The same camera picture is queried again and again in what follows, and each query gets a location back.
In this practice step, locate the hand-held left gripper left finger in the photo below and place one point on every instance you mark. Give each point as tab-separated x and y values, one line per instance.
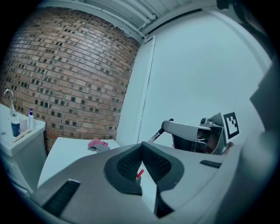
92	188

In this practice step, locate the white sink cabinet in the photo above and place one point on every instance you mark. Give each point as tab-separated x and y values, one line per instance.
24	151

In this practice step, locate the white table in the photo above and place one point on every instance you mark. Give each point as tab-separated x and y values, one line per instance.
63	153

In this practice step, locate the pink cloth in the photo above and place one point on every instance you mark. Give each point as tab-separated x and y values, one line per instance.
97	142

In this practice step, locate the wooden chopsticks pair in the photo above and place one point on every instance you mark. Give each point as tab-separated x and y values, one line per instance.
22	135

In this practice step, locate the black pen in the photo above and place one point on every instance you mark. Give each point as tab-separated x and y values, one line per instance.
155	136

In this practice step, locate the white pump soap bottle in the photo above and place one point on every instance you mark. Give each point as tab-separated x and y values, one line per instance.
31	120

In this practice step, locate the white wall pipe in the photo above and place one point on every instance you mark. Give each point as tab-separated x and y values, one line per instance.
147	87

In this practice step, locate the grey cloth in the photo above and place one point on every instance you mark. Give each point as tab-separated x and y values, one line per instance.
100	149

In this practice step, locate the blue cup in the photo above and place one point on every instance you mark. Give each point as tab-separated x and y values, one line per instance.
15	129

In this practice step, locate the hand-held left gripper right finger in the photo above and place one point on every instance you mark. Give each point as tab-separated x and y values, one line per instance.
192	172

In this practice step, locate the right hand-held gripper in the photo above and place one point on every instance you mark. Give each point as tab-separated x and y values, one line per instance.
218	135

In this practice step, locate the chrome faucet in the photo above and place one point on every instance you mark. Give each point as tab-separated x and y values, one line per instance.
11	102

